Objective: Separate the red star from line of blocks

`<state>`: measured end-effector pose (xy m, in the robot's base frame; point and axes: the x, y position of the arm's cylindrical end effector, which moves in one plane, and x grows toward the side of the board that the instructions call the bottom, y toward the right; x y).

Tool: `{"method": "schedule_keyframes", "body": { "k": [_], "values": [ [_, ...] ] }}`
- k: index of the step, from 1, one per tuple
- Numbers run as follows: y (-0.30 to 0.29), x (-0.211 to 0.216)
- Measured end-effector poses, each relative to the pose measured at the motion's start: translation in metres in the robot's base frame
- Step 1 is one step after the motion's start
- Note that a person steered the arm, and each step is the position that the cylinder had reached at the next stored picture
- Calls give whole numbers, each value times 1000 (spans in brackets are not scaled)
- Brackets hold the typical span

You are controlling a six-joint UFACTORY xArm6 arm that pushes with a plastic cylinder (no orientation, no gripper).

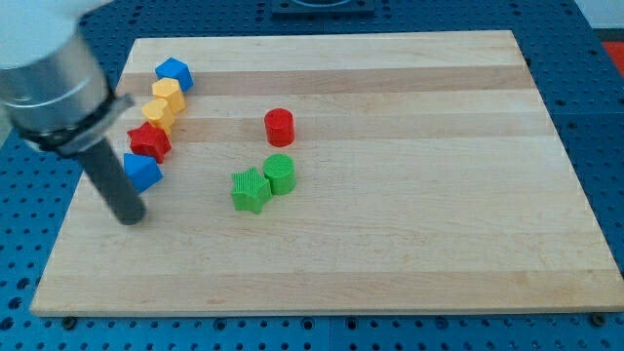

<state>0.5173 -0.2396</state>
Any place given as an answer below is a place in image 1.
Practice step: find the red cylinder block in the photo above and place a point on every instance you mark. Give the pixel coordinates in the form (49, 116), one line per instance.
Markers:
(279, 127)

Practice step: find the blue triangle block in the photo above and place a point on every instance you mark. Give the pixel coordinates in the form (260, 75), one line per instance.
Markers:
(143, 171)

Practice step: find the yellow hexagon block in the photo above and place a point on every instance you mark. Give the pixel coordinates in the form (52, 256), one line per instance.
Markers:
(170, 90)

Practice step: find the green cylinder block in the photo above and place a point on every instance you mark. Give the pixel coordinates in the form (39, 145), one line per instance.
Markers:
(280, 171)

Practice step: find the blue cube block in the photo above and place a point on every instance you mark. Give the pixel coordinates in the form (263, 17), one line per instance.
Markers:
(175, 69)

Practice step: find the yellow heart block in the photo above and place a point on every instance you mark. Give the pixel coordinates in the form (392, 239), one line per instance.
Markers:
(159, 114)

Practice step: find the green star block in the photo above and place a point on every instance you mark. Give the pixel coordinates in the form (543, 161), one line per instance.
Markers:
(251, 191)

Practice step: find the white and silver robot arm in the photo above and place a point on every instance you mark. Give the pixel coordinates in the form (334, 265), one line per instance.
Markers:
(59, 99)

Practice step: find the red star block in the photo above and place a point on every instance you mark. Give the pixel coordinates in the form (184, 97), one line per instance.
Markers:
(147, 140)

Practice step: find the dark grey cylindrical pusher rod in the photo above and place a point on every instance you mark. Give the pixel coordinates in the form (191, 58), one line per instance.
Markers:
(106, 173)

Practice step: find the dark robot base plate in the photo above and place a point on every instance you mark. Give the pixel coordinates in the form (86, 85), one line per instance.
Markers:
(321, 7)

